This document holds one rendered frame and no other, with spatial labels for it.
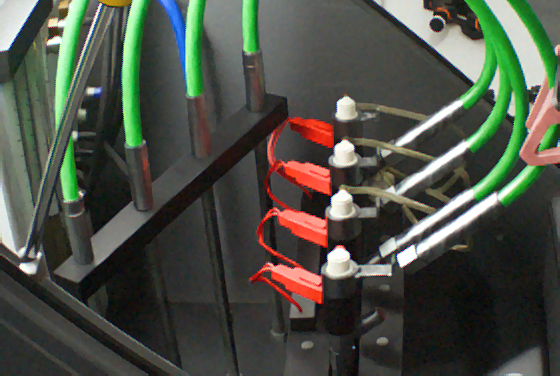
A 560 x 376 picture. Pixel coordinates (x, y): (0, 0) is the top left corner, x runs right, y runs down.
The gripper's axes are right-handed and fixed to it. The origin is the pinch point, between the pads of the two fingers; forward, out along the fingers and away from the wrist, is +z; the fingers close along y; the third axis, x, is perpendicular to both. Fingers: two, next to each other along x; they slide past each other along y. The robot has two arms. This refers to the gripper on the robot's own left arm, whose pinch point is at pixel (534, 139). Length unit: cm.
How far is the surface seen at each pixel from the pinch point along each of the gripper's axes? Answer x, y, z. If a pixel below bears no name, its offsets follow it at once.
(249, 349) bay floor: 4, -6, 50
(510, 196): 1.3, 2.6, 3.8
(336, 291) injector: -3.4, 8.1, 17.6
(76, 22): -31.8, 7.4, 12.4
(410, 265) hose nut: -0.7, 6.1, 12.7
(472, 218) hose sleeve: 0.3, 3.8, 7.0
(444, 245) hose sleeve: 0.1, 5.0, 9.8
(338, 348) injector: 0.8, 9.0, 22.3
